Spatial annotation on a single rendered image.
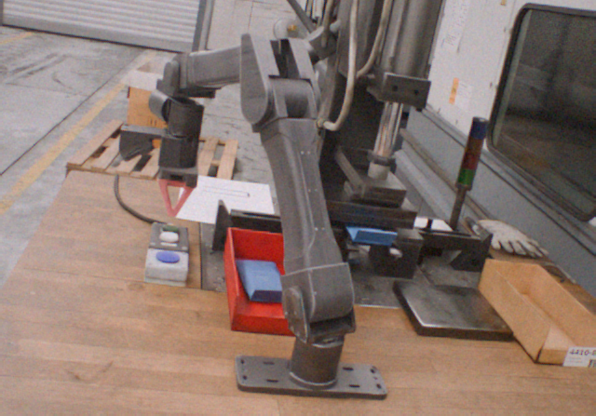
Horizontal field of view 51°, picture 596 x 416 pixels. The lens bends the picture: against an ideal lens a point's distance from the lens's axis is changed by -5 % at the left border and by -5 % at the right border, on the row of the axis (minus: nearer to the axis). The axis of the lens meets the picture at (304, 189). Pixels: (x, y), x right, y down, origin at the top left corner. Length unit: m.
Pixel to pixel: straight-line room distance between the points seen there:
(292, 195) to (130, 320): 0.30
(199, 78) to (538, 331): 0.67
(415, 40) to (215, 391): 0.66
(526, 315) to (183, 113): 0.66
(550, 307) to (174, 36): 9.42
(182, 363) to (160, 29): 9.61
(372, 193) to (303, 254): 0.37
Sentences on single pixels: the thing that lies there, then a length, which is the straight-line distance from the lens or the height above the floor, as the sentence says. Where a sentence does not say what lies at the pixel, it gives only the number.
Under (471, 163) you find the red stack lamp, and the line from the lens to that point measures 1.41.
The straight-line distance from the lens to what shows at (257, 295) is 1.03.
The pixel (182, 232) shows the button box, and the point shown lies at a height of 0.93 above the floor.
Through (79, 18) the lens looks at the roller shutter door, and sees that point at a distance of 10.57.
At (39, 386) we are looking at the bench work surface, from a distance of 0.82.
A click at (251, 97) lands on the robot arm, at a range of 0.86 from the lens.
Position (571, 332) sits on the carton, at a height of 0.92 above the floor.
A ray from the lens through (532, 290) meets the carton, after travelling 1.33.
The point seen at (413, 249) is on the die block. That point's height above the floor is 0.96.
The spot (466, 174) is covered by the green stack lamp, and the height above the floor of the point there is 1.07.
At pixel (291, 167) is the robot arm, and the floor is 1.16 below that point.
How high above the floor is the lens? 1.39
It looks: 18 degrees down
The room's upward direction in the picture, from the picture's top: 12 degrees clockwise
